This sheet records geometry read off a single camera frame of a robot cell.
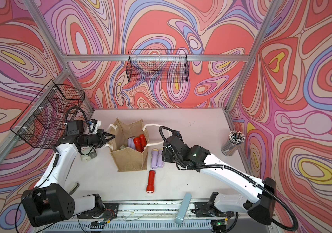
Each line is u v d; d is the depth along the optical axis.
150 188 0.78
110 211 0.72
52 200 0.39
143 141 0.91
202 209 0.73
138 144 0.88
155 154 0.91
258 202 0.39
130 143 0.94
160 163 0.88
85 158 0.89
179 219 0.68
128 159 0.79
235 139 0.81
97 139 0.69
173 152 0.51
